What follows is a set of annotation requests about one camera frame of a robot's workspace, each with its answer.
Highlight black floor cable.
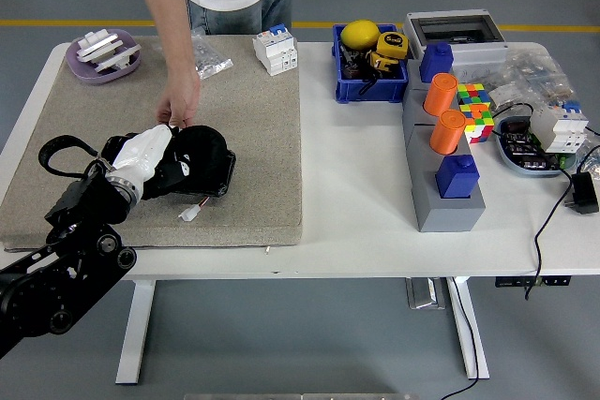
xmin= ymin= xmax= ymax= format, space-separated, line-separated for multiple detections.
xmin=440 ymin=277 xmax=480 ymax=400

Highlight grey distribution box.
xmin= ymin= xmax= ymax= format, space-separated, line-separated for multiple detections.
xmin=402 ymin=9 xmax=510 ymax=79

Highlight blue block with knob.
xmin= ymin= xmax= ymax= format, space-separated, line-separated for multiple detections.
xmin=419 ymin=42 xmax=455 ymax=84
xmin=435 ymin=155 xmax=481 ymax=200

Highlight white circuit breaker blue lever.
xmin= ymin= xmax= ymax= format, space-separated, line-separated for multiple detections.
xmin=252 ymin=23 xmax=299 ymax=77
xmin=532 ymin=100 xmax=590 ymax=155

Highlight white switch part stack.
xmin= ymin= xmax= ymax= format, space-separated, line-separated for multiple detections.
xmin=76 ymin=29 xmax=123 ymax=63

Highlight large yellow tape measure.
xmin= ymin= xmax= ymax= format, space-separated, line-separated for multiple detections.
xmin=376 ymin=31 xmax=410 ymax=62

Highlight black power adapter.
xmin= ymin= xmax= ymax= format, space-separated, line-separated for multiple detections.
xmin=564 ymin=171 xmax=600 ymax=215

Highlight thin black cable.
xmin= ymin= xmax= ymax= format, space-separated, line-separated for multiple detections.
xmin=491 ymin=102 xmax=580 ymax=302

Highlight grey-brown mat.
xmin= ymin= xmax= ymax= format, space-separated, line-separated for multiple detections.
xmin=0 ymin=34 xmax=304 ymax=251

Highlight person's right hand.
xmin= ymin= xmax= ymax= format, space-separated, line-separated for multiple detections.
xmin=156 ymin=69 xmax=203 ymax=132

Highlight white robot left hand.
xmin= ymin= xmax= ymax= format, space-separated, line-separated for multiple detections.
xmin=106 ymin=125 xmax=196 ymax=200

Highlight purple tray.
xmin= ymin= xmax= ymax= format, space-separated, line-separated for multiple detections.
xmin=64 ymin=28 xmax=143 ymax=86

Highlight white flat switch plate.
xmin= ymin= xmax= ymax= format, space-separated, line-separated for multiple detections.
xmin=93 ymin=42 xmax=143 ymax=72

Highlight blue plastic bin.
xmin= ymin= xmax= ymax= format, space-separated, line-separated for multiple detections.
xmin=331 ymin=23 xmax=411 ymax=104

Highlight clear bag of screws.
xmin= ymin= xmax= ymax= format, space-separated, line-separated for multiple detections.
xmin=189 ymin=27 xmax=234 ymax=81

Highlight grey peg holder base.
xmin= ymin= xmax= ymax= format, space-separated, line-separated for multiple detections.
xmin=401 ymin=58 xmax=487 ymax=234

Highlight blue-grey tray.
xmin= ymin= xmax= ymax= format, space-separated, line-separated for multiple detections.
xmin=496 ymin=116 xmax=578 ymax=179

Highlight small yellow tape measure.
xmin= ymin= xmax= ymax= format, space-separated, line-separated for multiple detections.
xmin=365 ymin=50 xmax=399 ymax=74

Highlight clear bags of parts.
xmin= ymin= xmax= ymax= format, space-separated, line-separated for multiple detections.
xmin=485 ymin=46 xmax=578 ymax=113

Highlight panel wire with white connector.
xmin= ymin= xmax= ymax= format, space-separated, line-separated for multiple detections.
xmin=177 ymin=197 xmax=210 ymax=223

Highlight dark metal tool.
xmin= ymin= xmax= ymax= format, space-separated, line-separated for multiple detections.
xmin=340 ymin=43 xmax=374 ymax=81

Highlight dark electronic modules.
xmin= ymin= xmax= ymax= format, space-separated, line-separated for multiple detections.
xmin=502 ymin=120 xmax=563 ymax=170

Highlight orange cylinder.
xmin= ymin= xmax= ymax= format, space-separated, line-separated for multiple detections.
xmin=428 ymin=109 xmax=468 ymax=156
xmin=423 ymin=72 xmax=459 ymax=118

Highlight colourful puzzle cube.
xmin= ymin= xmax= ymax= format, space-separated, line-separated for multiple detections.
xmin=458 ymin=103 xmax=496 ymax=145
xmin=457 ymin=82 xmax=492 ymax=109

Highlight white table leg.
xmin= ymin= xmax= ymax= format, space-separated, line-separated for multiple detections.
xmin=115 ymin=278 xmax=157 ymax=385
xmin=444 ymin=276 xmax=491 ymax=381

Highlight black table control box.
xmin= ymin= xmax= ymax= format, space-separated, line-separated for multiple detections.
xmin=494 ymin=275 xmax=573 ymax=289

